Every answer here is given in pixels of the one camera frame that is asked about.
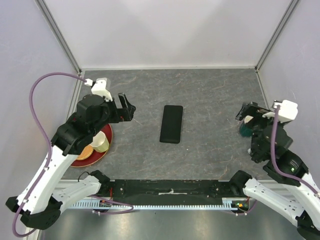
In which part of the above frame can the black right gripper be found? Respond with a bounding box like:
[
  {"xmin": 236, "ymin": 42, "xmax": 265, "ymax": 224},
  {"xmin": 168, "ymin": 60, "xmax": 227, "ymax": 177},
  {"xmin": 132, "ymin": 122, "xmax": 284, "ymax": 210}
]
[{"xmin": 234, "ymin": 100, "xmax": 287, "ymax": 158}]

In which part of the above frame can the black zippered tool case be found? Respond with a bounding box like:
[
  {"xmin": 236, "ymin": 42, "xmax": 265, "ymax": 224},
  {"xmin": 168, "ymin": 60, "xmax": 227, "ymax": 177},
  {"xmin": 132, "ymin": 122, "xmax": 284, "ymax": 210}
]
[{"xmin": 159, "ymin": 105, "xmax": 183, "ymax": 144}]

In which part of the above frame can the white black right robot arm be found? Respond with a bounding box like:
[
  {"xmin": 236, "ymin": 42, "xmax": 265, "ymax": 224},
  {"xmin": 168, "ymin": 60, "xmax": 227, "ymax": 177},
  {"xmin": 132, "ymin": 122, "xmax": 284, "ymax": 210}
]
[{"xmin": 229, "ymin": 100, "xmax": 320, "ymax": 240}]

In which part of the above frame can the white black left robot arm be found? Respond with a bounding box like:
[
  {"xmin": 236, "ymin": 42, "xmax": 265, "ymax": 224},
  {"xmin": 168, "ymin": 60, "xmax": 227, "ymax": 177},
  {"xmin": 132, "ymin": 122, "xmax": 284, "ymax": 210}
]
[{"xmin": 5, "ymin": 93, "xmax": 136, "ymax": 230}]

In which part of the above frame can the dark green mug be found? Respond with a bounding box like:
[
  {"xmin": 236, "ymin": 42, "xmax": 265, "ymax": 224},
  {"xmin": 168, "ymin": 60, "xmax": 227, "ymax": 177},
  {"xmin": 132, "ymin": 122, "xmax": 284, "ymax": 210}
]
[{"xmin": 239, "ymin": 115, "xmax": 253, "ymax": 138}]

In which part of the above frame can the round red tray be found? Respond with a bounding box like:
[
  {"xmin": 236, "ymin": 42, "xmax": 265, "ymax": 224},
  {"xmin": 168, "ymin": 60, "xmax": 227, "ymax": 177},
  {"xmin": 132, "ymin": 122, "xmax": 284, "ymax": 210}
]
[{"xmin": 70, "ymin": 124, "xmax": 113, "ymax": 168}]

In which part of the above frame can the cream yellow cup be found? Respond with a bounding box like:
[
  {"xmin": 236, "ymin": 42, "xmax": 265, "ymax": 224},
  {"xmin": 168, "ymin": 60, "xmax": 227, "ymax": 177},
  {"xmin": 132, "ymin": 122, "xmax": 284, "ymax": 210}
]
[{"xmin": 90, "ymin": 131, "xmax": 110, "ymax": 153}]

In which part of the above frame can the woven bamboo mat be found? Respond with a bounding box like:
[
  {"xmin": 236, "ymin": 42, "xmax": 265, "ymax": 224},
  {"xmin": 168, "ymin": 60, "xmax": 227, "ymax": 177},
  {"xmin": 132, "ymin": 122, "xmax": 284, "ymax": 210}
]
[{"xmin": 76, "ymin": 145, "xmax": 94, "ymax": 161}]

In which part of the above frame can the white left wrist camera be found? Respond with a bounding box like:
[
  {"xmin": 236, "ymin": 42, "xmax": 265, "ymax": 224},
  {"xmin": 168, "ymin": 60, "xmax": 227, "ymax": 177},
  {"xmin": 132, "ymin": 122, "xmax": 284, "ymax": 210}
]
[{"xmin": 84, "ymin": 77, "xmax": 113, "ymax": 102}]

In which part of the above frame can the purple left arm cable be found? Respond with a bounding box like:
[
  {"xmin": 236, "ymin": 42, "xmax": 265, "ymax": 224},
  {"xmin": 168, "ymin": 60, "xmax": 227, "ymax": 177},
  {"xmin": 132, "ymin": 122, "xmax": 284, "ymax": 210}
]
[{"xmin": 12, "ymin": 72, "xmax": 87, "ymax": 237}]

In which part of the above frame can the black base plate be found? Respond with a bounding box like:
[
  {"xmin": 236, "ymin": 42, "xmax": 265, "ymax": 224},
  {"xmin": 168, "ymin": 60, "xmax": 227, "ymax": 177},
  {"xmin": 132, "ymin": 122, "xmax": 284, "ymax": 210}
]
[{"xmin": 97, "ymin": 179, "xmax": 247, "ymax": 205}]

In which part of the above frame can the slotted cable duct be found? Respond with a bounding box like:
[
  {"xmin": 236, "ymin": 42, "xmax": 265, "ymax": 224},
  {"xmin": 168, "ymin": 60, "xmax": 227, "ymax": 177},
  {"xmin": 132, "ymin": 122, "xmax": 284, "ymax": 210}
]
[{"xmin": 68, "ymin": 197, "xmax": 248, "ymax": 211}]

